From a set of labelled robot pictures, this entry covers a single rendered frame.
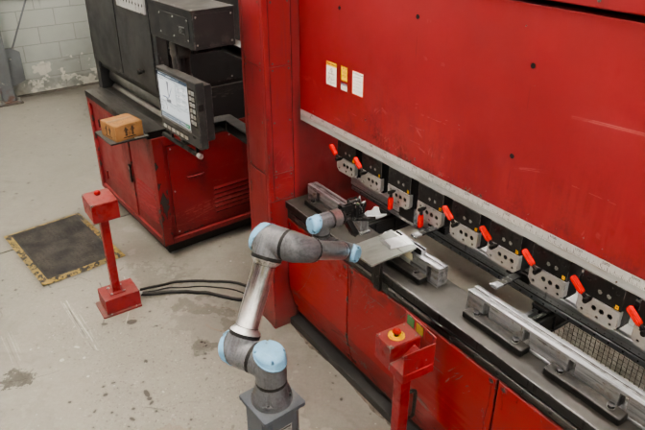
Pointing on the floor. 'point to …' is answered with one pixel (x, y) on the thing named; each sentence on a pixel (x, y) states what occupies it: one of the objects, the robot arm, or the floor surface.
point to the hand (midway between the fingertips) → (376, 208)
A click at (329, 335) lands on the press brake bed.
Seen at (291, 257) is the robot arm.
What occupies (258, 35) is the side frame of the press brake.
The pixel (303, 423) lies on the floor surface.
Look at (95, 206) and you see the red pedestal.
